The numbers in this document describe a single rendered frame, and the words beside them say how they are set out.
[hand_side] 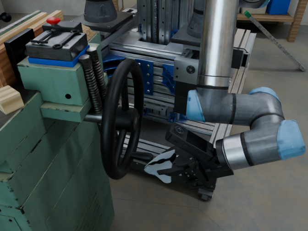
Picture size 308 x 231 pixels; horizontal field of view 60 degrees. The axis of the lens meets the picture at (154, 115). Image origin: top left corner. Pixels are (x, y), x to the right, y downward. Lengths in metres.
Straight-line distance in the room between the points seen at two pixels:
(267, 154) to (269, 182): 1.10
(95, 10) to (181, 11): 0.38
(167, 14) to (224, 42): 0.66
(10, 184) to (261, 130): 0.51
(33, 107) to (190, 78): 0.61
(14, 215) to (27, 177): 0.10
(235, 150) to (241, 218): 0.93
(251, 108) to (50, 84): 0.44
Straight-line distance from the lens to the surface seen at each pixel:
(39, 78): 0.62
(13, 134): 0.58
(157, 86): 1.26
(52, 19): 0.66
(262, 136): 0.58
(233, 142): 0.59
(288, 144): 0.57
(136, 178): 1.57
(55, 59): 0.59
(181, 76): 1.04
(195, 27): 1.09
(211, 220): 1.44
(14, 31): 0.86
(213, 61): 0.62
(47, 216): 0.78
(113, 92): 0.52
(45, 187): 0.73
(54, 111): 0.63
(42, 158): 0.69
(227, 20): 0.63
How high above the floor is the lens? 1.21
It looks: 38 degrees down
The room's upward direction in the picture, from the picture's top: straight up
